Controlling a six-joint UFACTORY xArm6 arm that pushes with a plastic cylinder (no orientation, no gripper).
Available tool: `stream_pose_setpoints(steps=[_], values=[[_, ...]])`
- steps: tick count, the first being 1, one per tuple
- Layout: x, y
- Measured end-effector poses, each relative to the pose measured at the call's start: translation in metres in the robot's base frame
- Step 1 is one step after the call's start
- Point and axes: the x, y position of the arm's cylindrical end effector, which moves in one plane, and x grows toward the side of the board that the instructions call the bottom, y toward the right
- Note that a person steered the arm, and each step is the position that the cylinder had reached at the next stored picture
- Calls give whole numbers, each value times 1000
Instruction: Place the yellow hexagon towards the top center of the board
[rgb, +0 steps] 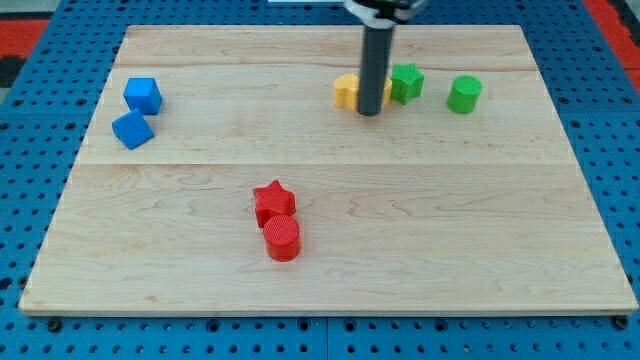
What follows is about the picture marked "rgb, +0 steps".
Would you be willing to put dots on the red cylinder block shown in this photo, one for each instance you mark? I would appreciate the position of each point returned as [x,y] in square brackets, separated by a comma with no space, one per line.
[282,238]

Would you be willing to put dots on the blue cube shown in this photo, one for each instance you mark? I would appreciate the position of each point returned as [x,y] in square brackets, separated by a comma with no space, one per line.
[143,94]
[132,129]

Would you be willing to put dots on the upper blue cube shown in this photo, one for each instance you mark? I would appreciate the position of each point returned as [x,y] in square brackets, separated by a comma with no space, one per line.
[143,94]

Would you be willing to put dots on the lower blue cube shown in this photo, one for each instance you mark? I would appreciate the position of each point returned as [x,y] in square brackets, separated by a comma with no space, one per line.
[132,129]

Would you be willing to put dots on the yellow block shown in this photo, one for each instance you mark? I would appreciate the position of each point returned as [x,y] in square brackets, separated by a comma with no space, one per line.
[346,91]

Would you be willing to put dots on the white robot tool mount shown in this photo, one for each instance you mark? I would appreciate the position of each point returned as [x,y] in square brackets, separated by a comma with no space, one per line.
[385,13]

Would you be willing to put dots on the green star block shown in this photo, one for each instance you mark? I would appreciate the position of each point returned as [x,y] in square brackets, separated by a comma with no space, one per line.
[407,82]

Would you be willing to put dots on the green cylinder block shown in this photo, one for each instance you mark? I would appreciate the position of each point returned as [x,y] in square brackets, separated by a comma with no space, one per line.
[464,94]

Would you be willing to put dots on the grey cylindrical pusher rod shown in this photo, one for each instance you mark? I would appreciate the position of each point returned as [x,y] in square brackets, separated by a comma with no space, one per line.
[375,52]

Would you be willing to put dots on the red star block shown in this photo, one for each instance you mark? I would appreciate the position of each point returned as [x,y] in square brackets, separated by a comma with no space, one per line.
[273,200]

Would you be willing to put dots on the wooden board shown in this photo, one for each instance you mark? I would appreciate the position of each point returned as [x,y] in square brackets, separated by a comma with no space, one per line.
[418,211]

